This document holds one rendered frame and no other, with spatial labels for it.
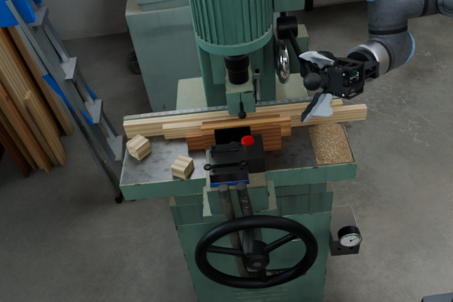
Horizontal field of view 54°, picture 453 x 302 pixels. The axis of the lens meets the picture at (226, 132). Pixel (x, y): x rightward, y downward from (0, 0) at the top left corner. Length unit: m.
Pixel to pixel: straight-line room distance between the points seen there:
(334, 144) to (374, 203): 1.12
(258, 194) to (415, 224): 1.27
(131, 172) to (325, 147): 0.50
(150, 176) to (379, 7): 0.69
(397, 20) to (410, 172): 1.36
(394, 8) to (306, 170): 0.43
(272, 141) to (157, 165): 0.31
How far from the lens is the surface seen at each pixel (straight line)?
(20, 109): 2.45
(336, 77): 1.02
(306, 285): 1.62
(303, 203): 1.24
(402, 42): 1.17
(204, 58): 1.31
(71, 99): 1.93
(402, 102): 2.80
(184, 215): 1.25
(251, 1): 0.95
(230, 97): 1.10
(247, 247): 0.96
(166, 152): 1.22
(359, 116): 1.27
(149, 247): 2.15
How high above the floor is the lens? 1.74
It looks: 43 degrees down
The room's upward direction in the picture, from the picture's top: 8 degrees counter-clockwise
